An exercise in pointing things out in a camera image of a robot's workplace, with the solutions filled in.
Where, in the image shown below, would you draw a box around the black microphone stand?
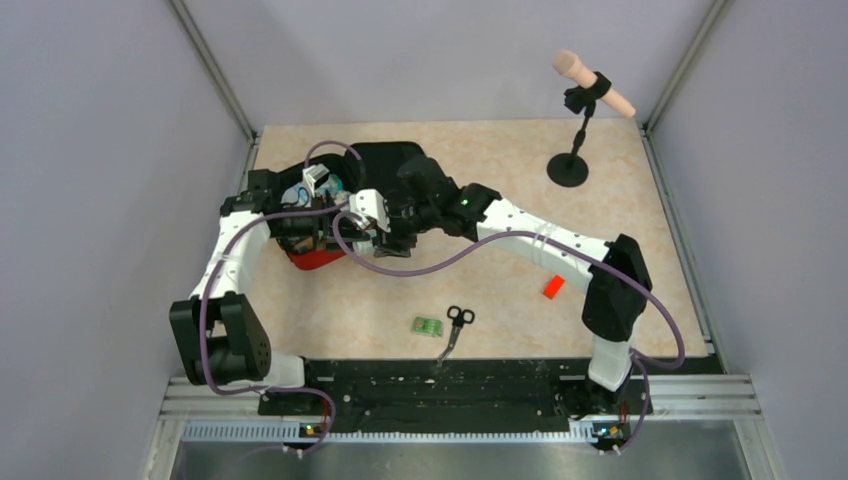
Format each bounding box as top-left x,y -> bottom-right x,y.
546,71 -> 612,188

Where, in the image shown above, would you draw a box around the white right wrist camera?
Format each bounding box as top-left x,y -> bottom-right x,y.
349,189 -> 391,232

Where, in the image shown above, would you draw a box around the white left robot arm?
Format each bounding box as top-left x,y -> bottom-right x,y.
168,170 -> 350,395

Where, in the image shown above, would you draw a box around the red black medicine kit case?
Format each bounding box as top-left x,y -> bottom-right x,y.
271,141 -> 424,271

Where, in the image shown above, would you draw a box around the orange small box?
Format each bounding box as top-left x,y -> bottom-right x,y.
542,275 -> 566,300

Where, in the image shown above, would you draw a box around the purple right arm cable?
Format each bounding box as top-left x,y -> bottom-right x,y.
331,211 -> 687,455

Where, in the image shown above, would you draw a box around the green wind oil box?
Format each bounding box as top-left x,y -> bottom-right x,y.
411,317 -> 443,338

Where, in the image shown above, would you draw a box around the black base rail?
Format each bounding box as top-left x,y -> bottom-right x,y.
254,357 -> 723,437

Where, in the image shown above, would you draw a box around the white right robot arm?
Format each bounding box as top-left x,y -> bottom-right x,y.
352,155 -> 653,412

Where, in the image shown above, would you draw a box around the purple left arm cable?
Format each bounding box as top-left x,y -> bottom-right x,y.
198,140 -> 366,455

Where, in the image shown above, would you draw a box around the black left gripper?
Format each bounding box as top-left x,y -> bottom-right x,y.
273,187 -> 370,252

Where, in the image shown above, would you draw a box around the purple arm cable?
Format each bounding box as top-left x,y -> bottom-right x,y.
198,140 -> 366,455
331,211 -> 687,455

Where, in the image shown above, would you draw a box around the small teal pad packet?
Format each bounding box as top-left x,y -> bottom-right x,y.
322,174 -> 350,203

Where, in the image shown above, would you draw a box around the beige microphone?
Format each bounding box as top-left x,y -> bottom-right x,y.
552,50 -> 636,118

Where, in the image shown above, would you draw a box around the blue gauze packet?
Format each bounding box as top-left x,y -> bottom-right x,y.
281,185 -> 311,207

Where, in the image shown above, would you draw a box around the black handled scissors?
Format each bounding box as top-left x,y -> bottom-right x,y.
436,305 -> 476,367

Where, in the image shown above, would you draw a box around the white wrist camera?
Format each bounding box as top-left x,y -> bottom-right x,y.
302,164 -> 330,198
349,189 -> 391,232

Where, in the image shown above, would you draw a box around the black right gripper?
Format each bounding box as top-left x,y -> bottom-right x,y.
372,201 -> 438,259

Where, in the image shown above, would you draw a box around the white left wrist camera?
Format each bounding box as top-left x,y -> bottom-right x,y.
302,164 -> 330,198

